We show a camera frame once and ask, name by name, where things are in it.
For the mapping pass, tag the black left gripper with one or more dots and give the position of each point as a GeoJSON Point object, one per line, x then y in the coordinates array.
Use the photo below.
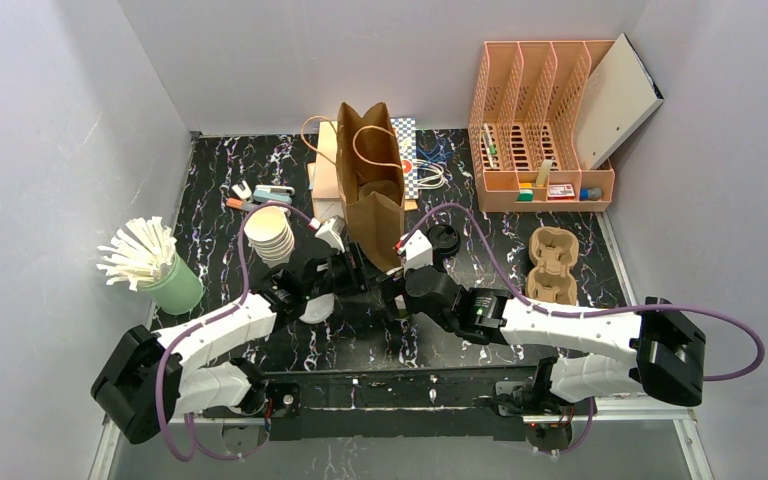
{"type": "Point", "coordinates": [355, 269]}

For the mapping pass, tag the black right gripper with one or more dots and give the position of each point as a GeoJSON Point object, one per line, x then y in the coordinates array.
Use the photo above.
{"type": "Point", "coordinates": [392, 289]}

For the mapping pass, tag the brown paper bag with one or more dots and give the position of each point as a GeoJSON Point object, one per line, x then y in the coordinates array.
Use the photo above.
{"type": "Point", "coordinates": [370, 180]}

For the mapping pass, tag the cardboard cup carrier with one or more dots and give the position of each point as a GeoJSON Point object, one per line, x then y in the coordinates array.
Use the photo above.
{"type": "Point", "coordinates": [553, 252]}

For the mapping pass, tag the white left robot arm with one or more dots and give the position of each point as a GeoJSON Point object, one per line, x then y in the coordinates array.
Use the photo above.
{"type": "Point", "coordinates": [155, 376]}

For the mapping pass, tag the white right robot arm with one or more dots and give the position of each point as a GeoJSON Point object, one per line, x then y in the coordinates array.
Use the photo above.
{"type": "Point", "coordinates": [652, 350]}

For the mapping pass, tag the black coffee cup lid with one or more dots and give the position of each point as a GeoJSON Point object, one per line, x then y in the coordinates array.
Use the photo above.
{"type": "Point", "coordinates": [445, 240]}

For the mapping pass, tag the stack of white lids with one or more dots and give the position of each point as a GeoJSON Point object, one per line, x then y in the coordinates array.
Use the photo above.
{"type": "Point", "coordinates": [270, 235]}

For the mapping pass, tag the checkered paper sheet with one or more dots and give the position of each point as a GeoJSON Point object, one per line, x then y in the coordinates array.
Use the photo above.
{"type": "Point", "coordinates": [405, 130]}

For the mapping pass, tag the orange file organizer rack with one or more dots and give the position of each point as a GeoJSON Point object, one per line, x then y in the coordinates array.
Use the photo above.
{"type": "Point", "coordinates": [521, 128]}

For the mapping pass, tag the green cup of stirrers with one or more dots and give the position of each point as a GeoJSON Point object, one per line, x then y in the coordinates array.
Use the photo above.
{"type": "Point", "coordinates": [143, 255]}

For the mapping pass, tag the white folder board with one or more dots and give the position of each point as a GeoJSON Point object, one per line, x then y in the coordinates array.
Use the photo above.
{"type": "Point", "coordinates": [620, 94]}

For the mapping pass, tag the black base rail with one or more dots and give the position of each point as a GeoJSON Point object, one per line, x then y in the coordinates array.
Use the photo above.
{"type": "Point", "coordinates": [502, 390]}

